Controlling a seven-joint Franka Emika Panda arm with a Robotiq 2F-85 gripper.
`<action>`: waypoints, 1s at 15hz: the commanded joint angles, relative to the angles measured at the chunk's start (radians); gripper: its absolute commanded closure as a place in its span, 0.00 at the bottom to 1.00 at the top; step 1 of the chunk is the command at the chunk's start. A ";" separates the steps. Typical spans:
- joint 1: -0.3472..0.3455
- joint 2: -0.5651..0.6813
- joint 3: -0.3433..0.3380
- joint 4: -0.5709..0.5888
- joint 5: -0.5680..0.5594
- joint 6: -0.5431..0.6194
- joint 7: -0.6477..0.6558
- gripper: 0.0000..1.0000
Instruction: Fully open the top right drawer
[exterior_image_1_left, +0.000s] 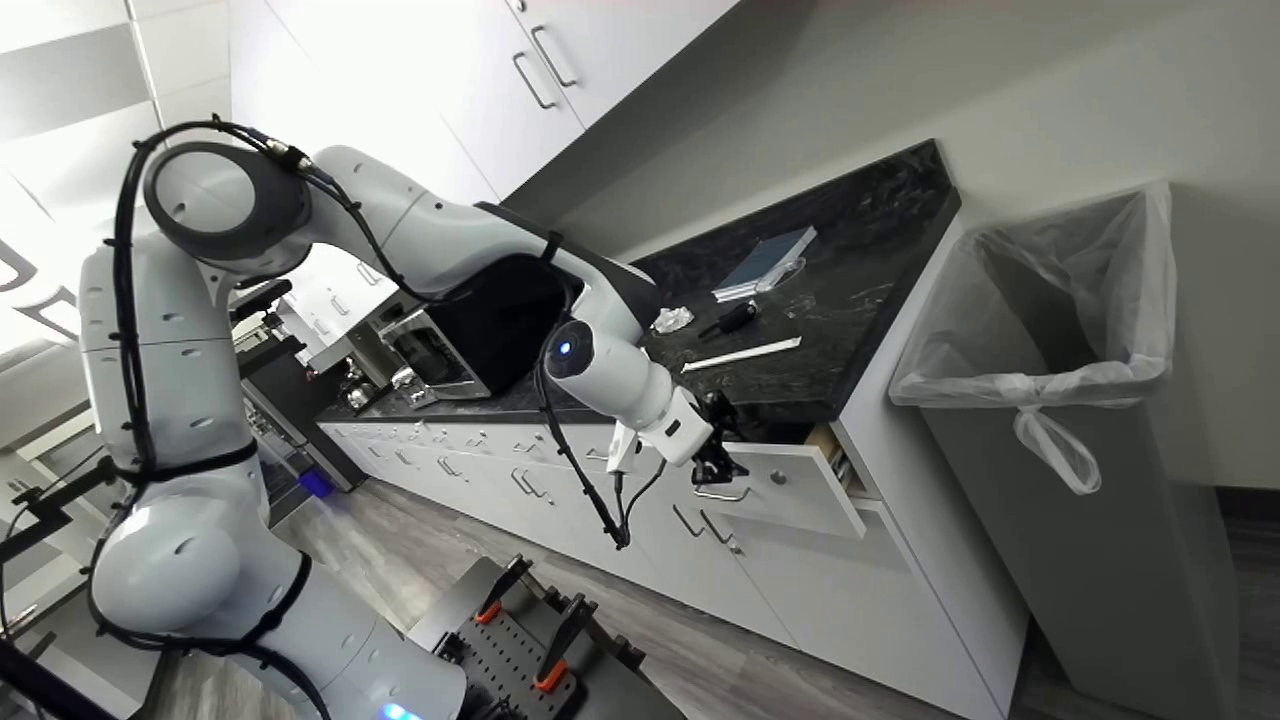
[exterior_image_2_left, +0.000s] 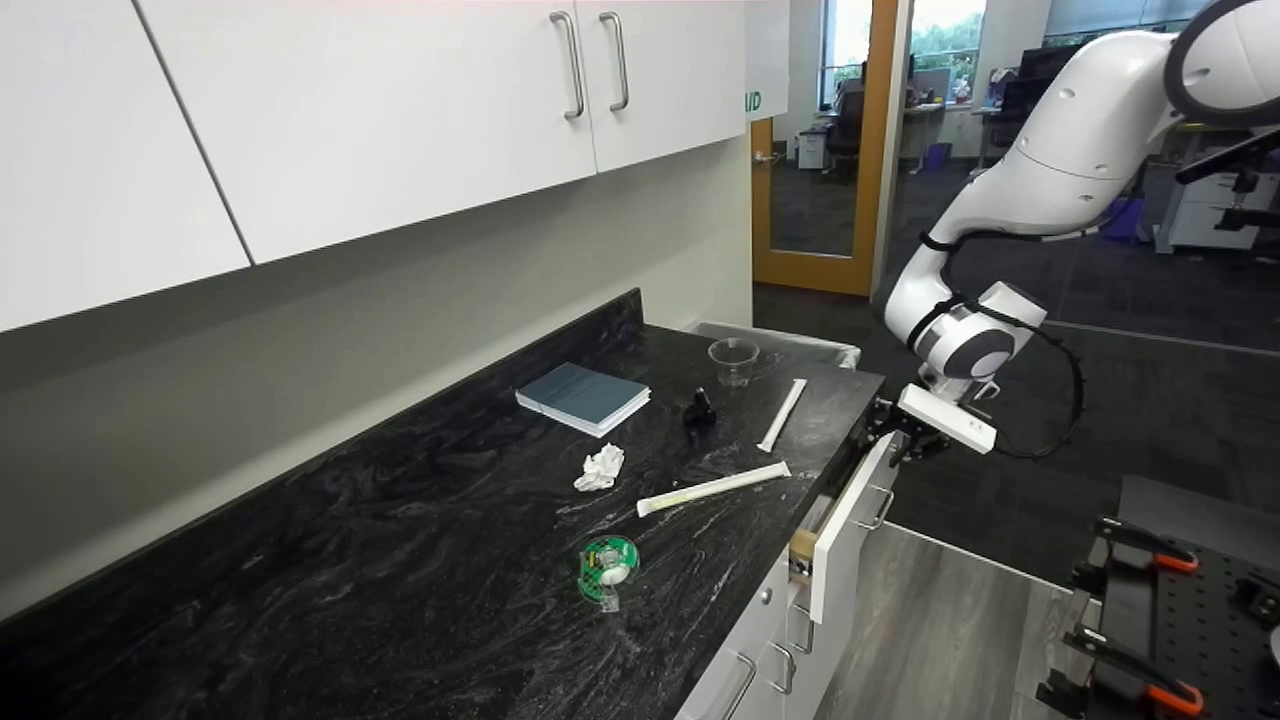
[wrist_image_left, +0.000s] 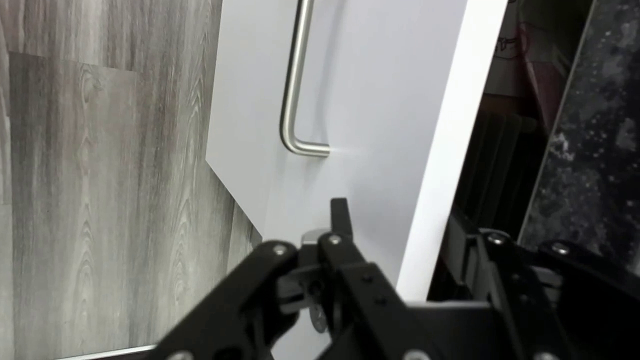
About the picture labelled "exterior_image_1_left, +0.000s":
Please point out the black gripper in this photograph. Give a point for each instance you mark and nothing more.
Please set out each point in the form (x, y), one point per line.
(717, 425)

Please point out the white drawer with wooden sides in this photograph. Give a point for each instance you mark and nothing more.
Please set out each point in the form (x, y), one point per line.
(802, 485)

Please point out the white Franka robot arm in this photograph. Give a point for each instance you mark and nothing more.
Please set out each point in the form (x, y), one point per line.
(185, 401)

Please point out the long white tube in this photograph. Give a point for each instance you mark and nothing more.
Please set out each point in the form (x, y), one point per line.
(743, 355)

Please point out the small black bottle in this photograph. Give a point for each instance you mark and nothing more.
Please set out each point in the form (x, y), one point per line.
(733, 319)

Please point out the crumpled white tissue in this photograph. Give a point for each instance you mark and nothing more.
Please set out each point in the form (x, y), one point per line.
(671, 323)

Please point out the white base cabinet with drawers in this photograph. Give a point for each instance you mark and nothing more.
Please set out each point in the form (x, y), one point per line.
(853, 600)

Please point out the black box appliance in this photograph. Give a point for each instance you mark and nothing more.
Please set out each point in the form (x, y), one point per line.
(503, 323)

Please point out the black perforated board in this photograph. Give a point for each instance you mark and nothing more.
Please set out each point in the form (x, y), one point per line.
(523, 664)

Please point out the silver appliance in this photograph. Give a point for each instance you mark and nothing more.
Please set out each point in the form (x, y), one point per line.
(425, 357)

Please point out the clear plastic bin liner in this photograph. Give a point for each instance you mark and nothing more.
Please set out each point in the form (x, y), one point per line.
(1065, 305)

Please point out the gray trash bin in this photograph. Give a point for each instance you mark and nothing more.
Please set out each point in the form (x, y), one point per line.
(1104, 563)

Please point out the narrow white cabinet door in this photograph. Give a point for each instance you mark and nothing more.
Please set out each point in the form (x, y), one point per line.
(627, 42)

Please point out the wide white cabinet door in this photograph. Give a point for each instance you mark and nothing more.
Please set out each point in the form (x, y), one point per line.
(385, 82)

